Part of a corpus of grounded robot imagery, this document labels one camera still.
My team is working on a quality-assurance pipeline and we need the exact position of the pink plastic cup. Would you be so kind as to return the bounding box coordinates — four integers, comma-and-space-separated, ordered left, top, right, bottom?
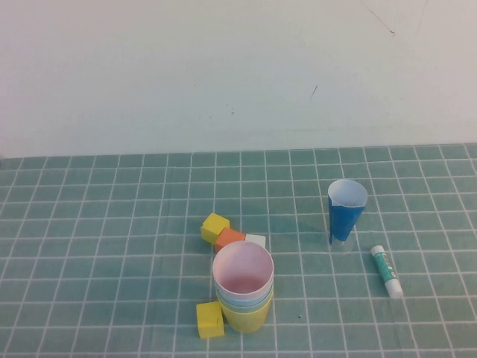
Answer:
212, 240, 275, 303

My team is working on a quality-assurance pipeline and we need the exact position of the light blue plastic cup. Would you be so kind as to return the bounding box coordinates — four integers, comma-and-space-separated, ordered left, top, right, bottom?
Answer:
215, 277, 274, 307

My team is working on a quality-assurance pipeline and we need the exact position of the green plastic cup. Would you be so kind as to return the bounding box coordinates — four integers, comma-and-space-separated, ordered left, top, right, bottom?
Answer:
217, 289, 274, 313

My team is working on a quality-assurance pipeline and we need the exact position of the yellow cube block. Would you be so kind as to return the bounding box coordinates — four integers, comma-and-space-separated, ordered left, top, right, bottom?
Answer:
195, 301, 225, 340
200, 212, 231, 245

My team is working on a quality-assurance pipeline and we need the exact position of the orange cube block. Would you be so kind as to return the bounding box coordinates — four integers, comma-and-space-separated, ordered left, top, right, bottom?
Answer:
215, 227, 247, 254

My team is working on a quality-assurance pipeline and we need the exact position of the white cube block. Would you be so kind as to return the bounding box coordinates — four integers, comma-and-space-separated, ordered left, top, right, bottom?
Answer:
244, 233, 267, 250

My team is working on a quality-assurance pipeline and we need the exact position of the blue paper cone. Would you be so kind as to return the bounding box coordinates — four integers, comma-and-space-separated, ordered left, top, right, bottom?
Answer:
327, 178, 369, 246

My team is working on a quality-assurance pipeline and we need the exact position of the green checkered tablecloth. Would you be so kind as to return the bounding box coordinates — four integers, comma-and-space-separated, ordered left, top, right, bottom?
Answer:
0, 144, 477, 358

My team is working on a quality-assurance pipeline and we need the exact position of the yellow plastic cup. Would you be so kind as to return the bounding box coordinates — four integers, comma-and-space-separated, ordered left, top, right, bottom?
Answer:
218, 294, 274, 334

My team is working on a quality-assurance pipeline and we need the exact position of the green white glue stick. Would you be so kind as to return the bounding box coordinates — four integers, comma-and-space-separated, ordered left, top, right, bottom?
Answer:
370, 245, 405, 299

